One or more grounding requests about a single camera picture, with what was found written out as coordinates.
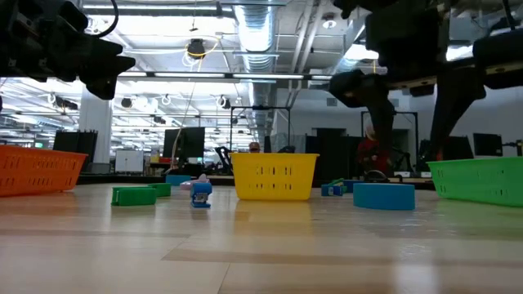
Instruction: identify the blue tape roll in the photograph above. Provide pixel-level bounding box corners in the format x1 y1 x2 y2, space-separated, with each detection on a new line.
352 182 416 212
165 174 192 187

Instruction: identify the black rounded device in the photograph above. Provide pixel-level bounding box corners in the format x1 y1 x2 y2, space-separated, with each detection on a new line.
362 169 390 184

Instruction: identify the black aluminium table frame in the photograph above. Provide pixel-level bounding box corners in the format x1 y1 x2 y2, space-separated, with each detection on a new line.
77 174 436 191

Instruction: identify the green plastic basket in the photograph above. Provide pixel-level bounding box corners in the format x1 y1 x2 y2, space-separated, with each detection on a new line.
426 156 523 208

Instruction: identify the silver round ventilation duct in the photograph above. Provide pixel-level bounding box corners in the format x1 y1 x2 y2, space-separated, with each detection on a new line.
233 3 279 136

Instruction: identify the black ceiling camera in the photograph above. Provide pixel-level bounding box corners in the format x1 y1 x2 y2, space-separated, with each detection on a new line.
186 38 208 60

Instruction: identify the white pillar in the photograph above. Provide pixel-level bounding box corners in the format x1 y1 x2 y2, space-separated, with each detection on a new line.
78 87 114 165

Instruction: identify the yellow plastic basket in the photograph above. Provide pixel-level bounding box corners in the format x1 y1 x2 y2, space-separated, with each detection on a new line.
229 152 320 202

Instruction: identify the white staple remover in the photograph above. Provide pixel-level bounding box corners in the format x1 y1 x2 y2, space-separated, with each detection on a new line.
179 173 210 191

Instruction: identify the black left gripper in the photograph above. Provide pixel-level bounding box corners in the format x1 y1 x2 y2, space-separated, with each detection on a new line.
24 0 136 101

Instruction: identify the black partition panel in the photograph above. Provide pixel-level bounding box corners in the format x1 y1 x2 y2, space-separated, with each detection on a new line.
304 127 369 180
52 129 99 165

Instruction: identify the white cabinet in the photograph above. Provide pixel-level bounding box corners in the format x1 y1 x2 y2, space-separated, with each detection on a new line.
114 149 145 174

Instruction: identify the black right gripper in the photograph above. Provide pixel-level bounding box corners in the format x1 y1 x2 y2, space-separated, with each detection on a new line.
329 6 523 164

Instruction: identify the LED light bar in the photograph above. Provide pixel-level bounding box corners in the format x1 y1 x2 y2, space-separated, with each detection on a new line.
118 69 334 85

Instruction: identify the blue mini stapler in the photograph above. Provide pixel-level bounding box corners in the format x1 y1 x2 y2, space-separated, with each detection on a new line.
320 183 346 198
190 181 213 209

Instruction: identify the orange plastic basket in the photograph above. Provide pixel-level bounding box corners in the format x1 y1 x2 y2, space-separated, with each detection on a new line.
0 145 89 198

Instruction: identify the black monitor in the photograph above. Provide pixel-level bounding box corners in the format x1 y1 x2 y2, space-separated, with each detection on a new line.
162 127 206 160
472 132 504 158

